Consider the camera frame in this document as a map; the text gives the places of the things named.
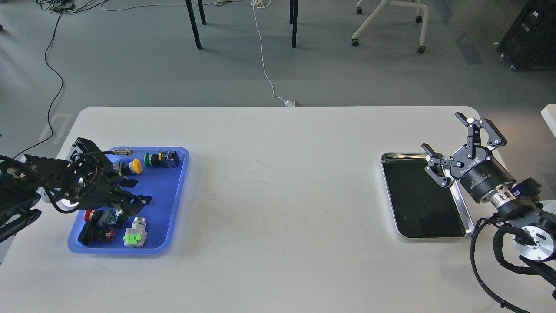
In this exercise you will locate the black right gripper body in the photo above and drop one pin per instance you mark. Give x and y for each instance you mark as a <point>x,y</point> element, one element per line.
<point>473,164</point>

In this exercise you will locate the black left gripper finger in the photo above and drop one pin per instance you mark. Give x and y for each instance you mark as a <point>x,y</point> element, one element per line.
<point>127,183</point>
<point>139,200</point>

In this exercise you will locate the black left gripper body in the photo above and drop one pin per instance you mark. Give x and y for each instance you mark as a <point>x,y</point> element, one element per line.
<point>93,181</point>

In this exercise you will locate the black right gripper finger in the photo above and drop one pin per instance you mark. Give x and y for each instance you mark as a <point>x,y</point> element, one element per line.
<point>462,118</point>
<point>432,155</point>

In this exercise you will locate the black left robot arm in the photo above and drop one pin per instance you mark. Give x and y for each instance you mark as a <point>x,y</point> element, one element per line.
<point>20,184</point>

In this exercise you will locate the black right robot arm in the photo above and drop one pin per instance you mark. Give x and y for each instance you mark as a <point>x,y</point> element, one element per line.
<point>524,241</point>

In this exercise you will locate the blue plastic tray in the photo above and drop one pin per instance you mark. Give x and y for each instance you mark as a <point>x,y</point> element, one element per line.
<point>164,186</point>

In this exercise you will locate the silver metal tray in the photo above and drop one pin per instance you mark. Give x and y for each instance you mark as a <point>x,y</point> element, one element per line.
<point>421,208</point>

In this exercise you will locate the white table edge right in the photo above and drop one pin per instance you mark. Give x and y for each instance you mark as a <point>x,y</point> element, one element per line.
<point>549,116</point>

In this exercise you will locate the black equipment case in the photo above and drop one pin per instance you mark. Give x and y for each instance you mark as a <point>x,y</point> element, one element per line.
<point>530,43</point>

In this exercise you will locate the yellow push button switch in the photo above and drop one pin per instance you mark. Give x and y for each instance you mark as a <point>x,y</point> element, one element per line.
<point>128,168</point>

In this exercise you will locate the green white selector switch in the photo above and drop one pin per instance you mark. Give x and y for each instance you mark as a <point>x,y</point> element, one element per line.
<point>136,235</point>

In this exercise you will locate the red push button switch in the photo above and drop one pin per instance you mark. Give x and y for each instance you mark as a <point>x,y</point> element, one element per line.
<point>100,225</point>

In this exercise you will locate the green push button switch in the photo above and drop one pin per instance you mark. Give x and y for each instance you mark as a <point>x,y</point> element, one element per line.
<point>163,159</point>

